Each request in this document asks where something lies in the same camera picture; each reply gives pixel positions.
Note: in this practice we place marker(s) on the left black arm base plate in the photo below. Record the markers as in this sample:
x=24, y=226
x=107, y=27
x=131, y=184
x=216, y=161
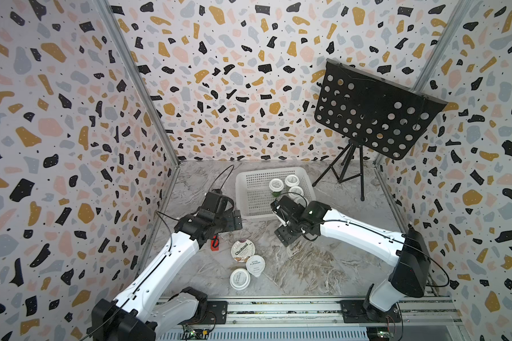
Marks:
x=210, y=313

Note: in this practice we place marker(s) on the red tag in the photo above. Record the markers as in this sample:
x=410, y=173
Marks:
x=215, y=243

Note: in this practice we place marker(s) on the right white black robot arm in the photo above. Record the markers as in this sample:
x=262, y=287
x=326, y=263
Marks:
x=405, y=253

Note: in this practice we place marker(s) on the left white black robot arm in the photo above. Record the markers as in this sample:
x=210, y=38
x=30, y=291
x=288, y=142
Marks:
x=134, y=313

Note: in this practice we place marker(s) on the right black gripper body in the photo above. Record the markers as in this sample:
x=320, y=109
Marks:
x=287, y=232

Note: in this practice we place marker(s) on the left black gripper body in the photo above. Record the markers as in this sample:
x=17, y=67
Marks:
x=227, y=222

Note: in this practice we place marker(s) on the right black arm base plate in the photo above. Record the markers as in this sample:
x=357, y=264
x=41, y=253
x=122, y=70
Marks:
x=358, y=311

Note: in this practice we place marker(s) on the Chobani yogurt cup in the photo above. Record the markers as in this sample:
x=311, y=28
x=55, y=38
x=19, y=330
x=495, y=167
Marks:
x=242, y=250

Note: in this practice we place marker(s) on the aluminium front rail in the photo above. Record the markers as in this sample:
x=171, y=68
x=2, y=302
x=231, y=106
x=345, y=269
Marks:
x=319, y=318

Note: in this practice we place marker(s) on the white teardrop lid yogurt cup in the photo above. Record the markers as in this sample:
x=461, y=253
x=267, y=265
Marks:
x=255, y=265

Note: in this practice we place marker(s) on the black perforated music stand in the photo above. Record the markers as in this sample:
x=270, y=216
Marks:
x=371, y=112

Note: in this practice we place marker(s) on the white plastic basket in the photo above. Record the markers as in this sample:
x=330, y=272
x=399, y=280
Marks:
x=254, y=196

